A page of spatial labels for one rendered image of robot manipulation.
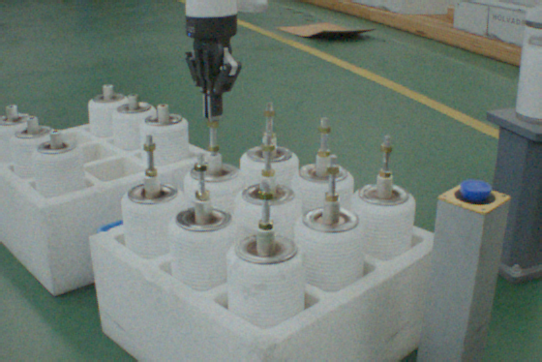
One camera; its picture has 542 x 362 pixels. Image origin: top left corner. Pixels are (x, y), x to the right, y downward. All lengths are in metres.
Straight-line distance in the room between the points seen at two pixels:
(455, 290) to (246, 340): 0.27
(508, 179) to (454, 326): 0.46
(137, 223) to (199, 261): 0.13
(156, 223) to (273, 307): 0.24
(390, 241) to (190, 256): 0.28
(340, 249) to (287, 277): 0.10
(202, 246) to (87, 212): 0.39
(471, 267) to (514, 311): 0.40
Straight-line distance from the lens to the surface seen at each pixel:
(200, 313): 0.84
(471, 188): 0.82
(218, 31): 0.96
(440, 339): 0.91
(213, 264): 0.88
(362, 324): 0.91
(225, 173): 1.05
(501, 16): 3.53
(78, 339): 1.12
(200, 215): 0.89
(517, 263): 1.32
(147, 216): 0.95
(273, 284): 0.79
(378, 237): 0.96
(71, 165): 1.20
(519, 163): 1.25
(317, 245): 0.86
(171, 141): 1.30
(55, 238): 1.20
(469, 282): 0.84
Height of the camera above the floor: 0.63
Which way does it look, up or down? 22 degrees down
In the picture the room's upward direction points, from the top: straight up
